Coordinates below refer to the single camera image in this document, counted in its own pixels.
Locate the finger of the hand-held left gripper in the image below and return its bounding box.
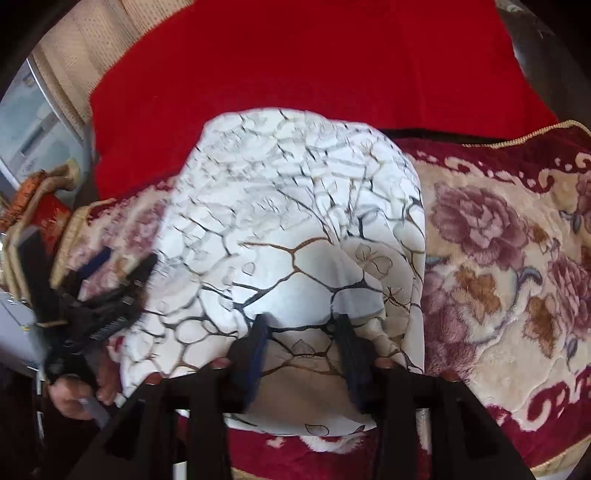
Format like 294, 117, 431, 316
85, 295, 151, 344
69, 249, 160, 308

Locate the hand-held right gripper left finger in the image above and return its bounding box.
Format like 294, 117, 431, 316
81, 316, 269, 480

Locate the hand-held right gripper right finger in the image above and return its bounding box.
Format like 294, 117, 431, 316
334, 315, 532, 480

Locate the white crack-patterned garment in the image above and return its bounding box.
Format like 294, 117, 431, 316
108, 108, 428, 437

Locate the person's left hand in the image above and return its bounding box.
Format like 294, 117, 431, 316
48, 362, 124, 422

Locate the red gift box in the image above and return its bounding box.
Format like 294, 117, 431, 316
34, 194, 72, 250

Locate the orange patterned cushion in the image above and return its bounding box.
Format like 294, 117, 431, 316
0, 171, 51, 232

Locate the red gold decorated cushion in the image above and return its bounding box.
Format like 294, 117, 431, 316
4, 164, 81, 301

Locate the grey framed window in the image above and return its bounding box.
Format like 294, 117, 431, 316
0, 60, 88, 185

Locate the maroon floral blanket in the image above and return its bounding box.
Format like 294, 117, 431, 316
51, 120, 591, 480

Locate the beige curtain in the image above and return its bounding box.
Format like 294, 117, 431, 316
32, 0, 195, 125

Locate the red cloth sheet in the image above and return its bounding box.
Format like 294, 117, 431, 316
88, 0, 559, 204

